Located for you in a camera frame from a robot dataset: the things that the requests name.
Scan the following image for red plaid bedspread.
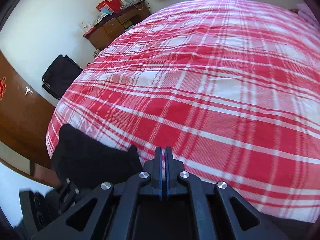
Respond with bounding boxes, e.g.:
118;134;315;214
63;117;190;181
46;0;319;223

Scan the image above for black pants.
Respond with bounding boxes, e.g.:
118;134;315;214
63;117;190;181
51;124;143;189

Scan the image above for white greeting card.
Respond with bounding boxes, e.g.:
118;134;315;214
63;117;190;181
78;21;92;33

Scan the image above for black folding chair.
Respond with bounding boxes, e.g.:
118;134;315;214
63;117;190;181
42;55;83;100

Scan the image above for red gift bag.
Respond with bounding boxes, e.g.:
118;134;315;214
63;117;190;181
97;0;122;13

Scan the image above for pink folded blanket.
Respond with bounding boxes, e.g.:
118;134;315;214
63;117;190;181
297;3;319;25

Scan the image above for brown wooden desk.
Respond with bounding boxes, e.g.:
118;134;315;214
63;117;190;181
83;0;151;50

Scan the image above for brown wooden door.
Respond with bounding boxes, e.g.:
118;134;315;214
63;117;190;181
1;54;60;186

